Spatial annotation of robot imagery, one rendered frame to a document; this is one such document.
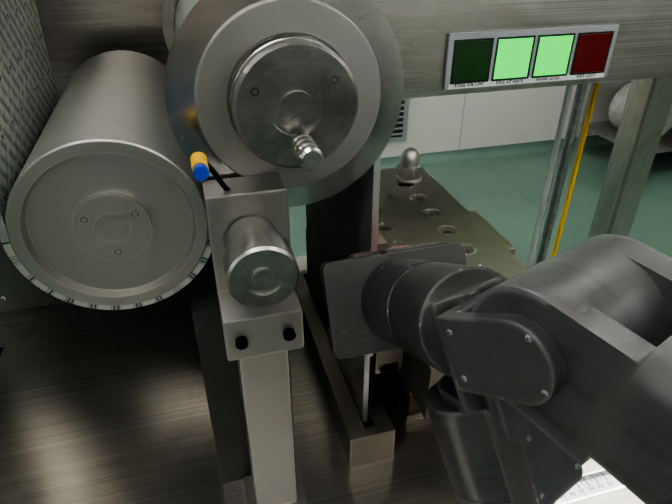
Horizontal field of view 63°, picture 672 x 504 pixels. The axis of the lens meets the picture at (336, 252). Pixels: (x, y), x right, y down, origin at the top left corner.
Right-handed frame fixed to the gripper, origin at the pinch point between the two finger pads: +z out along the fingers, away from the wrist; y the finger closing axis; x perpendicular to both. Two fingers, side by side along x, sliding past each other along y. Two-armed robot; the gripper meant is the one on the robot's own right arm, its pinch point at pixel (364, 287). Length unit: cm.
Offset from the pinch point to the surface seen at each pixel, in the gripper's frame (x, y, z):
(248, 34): 16.9, -8.2, -12.8
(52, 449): -12.7, -29.8, 13.8
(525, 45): 25.1, 31.3, 20.4
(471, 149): 39, 159, 281
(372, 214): 6.0, -0.2, -5.7
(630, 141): 13, 71, 48
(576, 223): -13, 170, 200
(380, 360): -7.1, 1.3, 2.5
